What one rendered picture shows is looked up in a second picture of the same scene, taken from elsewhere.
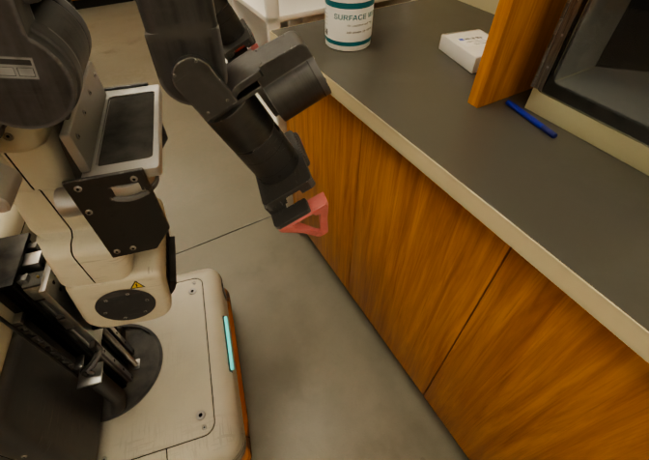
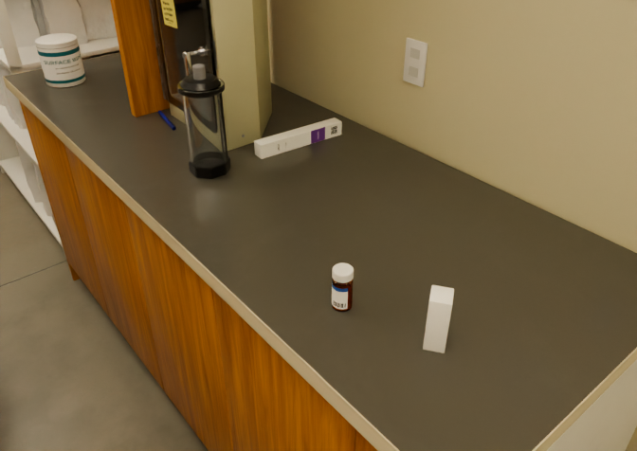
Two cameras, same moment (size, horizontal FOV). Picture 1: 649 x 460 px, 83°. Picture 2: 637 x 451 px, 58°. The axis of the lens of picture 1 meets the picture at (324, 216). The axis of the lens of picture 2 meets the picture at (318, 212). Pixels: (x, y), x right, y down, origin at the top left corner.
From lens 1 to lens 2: 1.17 m
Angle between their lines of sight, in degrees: 16
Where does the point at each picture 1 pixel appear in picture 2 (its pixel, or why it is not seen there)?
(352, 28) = (61, 70)
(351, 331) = (114, 360)
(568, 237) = (134, 174)
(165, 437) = not seen: outside the picture
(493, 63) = (130, 85)
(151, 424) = not seen: outside the picture
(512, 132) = (148, 129)
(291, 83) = not seen: outside the picture
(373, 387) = (126, 403)
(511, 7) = (123, 51)
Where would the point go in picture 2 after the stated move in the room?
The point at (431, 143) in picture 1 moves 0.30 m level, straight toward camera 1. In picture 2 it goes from (84, 138) to (19, 192)
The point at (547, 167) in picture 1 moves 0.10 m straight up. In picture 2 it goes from (154, 145) to (148, 111)
